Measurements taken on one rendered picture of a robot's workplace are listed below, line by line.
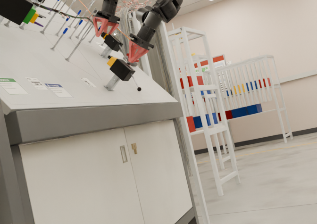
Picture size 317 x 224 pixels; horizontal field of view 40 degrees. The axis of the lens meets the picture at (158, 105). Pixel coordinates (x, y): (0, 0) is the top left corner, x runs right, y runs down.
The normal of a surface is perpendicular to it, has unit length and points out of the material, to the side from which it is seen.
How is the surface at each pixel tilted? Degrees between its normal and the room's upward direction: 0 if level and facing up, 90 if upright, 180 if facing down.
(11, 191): 90
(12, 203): 90
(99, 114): 90
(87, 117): 90
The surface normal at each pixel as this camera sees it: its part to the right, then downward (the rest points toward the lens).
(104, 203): 0.92, -0.22
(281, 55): -0.47, 0.06
